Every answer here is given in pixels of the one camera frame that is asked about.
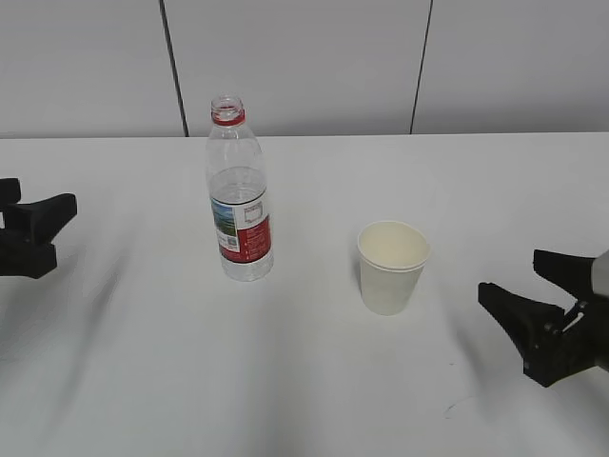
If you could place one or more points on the clear plastic water bottle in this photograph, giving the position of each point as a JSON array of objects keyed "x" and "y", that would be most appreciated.
[{"x": 237, "y": 189}]

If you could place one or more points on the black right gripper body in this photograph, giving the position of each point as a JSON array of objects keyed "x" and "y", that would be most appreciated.
[{"x": 574, "y": 343}]

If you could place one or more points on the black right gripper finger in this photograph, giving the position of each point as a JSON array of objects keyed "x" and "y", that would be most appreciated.
[
  {"x": 571, "y": 273},
  {"x": 523, "y": 319}
]

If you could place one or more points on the white paper cup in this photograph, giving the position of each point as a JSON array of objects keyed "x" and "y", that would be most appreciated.
[{"x": 392, "y": 256}]

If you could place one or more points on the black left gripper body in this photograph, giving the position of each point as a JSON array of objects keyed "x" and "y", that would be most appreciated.
[{"x": 20, "y": 257}]

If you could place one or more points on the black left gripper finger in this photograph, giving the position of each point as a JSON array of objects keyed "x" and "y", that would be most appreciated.
[
  {"x": 10, "y": 191},
  {"x": 38, "y": 223}
]

